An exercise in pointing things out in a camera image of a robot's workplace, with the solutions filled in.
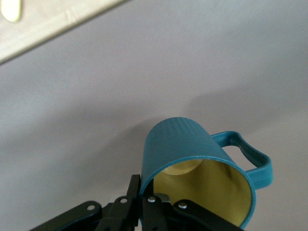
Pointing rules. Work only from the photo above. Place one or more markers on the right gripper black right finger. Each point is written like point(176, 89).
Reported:
point(156, 216)

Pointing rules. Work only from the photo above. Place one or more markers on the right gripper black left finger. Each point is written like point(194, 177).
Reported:
point(120, 216)

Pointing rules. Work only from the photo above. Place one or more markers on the teal cup with yellow inside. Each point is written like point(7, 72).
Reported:
point(183, 144)

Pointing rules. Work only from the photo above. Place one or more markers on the wooden cutting board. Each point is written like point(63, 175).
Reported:
point(36, 31)

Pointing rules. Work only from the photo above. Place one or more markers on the yellow plastic fork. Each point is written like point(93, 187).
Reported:
point(10, 10)

